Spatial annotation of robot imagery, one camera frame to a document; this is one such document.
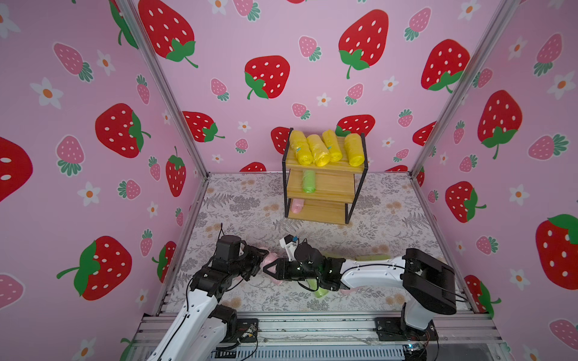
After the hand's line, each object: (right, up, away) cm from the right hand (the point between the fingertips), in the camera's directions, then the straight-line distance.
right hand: (266, 267), depth 74 cm
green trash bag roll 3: (+41, -1, +15) cm, 43 cm away
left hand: (+1, +4, +3) cm, 5 cm away
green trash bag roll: (+15, +30, +16) cm, 37 cm away
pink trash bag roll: (0, +3, 0) cm, 3 cm away
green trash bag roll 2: (+19, -11, +6) cm, 23 cm away
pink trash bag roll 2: (+10, +20, +27) cm, 35 cm away
